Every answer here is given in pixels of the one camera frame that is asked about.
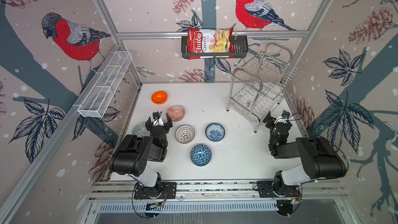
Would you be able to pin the blue floral ceramic bowl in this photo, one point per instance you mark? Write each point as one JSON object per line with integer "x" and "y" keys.
{"x": 215, "y": 132}

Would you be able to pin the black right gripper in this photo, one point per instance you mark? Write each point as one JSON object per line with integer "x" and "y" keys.
{"x": 276, "y": 125}

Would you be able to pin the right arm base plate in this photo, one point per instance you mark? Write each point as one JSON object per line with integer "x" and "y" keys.
{"x": 270, "y": 189}

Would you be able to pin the green patterned ceramic bowl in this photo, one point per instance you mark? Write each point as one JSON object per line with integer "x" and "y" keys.
{"x": 140, "y": 130}

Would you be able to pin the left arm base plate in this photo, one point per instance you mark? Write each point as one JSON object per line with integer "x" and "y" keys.
{"x": 165, "y": 190}

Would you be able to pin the white brown patterned bowl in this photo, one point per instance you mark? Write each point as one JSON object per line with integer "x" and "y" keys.
{"x": 185, "y": 134}

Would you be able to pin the blue geometric upturned bowl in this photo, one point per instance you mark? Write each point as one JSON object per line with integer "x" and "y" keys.
{"x": 200, "y": 155}

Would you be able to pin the aluminium mounting rail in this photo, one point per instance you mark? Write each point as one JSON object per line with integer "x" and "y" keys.
{"x": 216, "y": 190}

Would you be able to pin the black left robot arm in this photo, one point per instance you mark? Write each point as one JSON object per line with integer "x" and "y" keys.
{"x": 132, "y": 155}

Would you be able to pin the stainless steel dish rack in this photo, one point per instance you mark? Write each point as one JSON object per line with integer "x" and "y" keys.
{"x": 258, "y": 86}

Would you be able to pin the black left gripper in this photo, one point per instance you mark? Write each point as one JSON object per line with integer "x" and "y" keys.
{"x": 158, "y": 126}

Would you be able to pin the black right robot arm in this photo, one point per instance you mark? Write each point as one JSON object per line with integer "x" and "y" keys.
{"x": 318, "y": 159}

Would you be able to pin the red cassava chips bag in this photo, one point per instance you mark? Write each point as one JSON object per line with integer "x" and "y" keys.
{"x": 203, "y": 41}

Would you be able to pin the orange plastic bowl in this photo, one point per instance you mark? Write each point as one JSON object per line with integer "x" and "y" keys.
{"x": 159, "y": 97}

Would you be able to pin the red patterned ceramic bowl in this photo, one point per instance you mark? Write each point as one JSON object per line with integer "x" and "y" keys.
{"x": 176, "y": 113}

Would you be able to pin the white wire mesh shelf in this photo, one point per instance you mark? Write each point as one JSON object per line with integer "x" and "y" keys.
{"x": 101, "y": 94}

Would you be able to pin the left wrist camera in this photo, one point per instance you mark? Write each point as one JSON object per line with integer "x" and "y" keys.
{"x": 156, "y": 115}

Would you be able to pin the black wall basket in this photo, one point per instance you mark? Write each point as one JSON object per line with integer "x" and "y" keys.
{"x": 238, "y": 43}

